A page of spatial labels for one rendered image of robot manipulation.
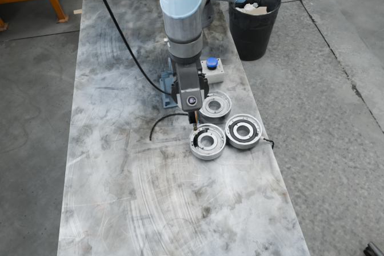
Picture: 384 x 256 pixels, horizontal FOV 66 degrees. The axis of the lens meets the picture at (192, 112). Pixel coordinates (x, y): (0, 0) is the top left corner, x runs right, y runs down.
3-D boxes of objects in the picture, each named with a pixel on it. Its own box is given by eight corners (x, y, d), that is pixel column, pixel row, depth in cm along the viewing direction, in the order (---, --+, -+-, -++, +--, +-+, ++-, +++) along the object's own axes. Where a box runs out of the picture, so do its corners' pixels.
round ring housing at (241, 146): (220, 145, 88) (220, 138, 84) (230, 117, 93) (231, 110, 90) (255, 155, 85) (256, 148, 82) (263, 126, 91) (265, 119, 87)
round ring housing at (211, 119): (237, 114, 94) (238, 107, 90) (210, 130, 91) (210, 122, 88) (218, 93, 99) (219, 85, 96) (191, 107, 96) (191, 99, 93)
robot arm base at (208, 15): (176, 8, 127) (174, -13, 119) (210, 4, 128) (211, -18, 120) (180, 31, 119) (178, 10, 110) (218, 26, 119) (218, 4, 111)
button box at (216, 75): (224, 82, 102) (224, 72, 98) (203, 84, 102) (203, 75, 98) (219, 65, 107) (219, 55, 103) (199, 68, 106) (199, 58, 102)
